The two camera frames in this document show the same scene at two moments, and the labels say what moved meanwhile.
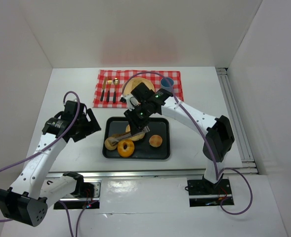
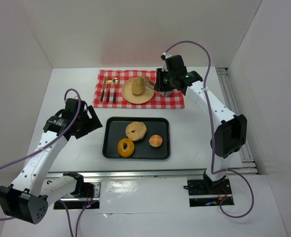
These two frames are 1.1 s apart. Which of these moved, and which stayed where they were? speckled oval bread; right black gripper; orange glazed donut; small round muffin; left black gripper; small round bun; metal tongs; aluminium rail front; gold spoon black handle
Moved: small round muffin; right black gripper; metal tongs
Stayed: aluminium rail front; orange glazed donut; speckled oval bread; left black gripper; gold spoon black handle; small round bun
